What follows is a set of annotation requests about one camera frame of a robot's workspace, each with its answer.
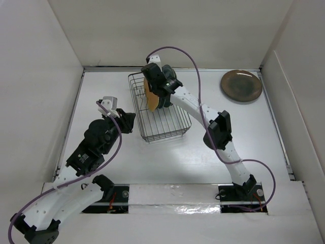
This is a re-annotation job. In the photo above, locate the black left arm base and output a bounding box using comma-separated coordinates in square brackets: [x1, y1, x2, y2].
[82, 174, 130, 214]

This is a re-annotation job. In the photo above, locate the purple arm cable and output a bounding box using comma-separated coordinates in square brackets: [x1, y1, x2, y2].
[7, 100, 123, 244]
[145, 46, 277, 212]

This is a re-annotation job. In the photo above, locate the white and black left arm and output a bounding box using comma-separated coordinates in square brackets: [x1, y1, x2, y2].
[8, 108, 136, 243]

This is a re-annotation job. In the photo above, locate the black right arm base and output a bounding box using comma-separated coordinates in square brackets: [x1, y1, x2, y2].
[215, 182, 268, 214]

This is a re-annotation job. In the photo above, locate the brown speckled plate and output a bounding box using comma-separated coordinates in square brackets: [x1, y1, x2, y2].
[220, 70, 263, 103]

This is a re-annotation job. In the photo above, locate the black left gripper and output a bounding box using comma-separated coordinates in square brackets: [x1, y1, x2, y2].
[102, 108, 136, 154]

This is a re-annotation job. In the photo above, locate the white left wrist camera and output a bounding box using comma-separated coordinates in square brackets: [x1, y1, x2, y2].
[96, 96, 120, 117]

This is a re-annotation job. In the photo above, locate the grey-blue round plate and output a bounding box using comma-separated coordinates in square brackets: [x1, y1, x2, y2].
[162, 65, 177, 108]

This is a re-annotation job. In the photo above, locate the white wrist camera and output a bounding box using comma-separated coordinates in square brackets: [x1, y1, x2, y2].
[96, 96, 120, 117]
[146, 54, 162, 70]

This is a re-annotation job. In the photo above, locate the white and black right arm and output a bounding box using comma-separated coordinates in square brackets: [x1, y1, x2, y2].
[141, 63, 256, 201]

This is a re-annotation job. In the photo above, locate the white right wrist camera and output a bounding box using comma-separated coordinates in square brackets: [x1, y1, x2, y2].
[146, 54, 162, 70]

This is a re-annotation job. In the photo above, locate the grey wire dish rack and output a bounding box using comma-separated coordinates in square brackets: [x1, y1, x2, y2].
[128, 72, 192, 143]

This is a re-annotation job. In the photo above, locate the woven bamboo plate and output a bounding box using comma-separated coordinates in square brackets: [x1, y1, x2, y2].
[144, 78, 159, 112]

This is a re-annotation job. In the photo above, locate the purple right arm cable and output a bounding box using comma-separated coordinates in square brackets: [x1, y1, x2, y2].
[145, 46, 277, 212]

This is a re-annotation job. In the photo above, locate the teal scalloped plate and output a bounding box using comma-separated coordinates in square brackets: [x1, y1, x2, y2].
[157, 98, 165, 109]

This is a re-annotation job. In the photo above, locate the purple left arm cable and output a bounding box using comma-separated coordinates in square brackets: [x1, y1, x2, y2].
[7, 100, 123, 244]

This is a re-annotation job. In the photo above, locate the silver mounting rail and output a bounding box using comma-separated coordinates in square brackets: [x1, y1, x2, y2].
[83, 184, 267, 215]

